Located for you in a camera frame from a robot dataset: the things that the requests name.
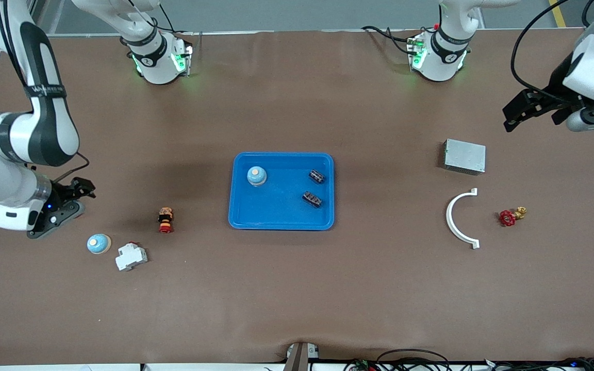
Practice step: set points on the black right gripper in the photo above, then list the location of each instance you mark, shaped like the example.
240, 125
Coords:
63, 194

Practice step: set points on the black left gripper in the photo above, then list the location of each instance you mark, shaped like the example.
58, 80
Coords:
558, 81

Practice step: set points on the blue dome bell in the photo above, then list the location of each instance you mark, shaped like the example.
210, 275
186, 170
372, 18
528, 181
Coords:
257, 176
97, 243

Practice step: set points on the black electrolytic capacitor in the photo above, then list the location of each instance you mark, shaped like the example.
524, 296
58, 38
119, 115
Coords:
316, 176
312, 199

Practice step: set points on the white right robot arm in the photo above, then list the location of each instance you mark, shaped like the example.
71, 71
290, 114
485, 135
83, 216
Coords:
13, 136

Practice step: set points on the blue plastic tray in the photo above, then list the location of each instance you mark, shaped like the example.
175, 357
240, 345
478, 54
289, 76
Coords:
276, 211

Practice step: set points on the white circuit breaker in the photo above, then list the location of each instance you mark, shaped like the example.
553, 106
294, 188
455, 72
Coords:
131, 256

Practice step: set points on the grey metal box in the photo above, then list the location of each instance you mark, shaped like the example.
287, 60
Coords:
464, 156

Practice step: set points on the orange red push button switch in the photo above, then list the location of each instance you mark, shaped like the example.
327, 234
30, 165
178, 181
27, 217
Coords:
165, 216

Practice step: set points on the white curved bracket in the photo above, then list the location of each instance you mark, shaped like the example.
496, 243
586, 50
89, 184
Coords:
449, 216

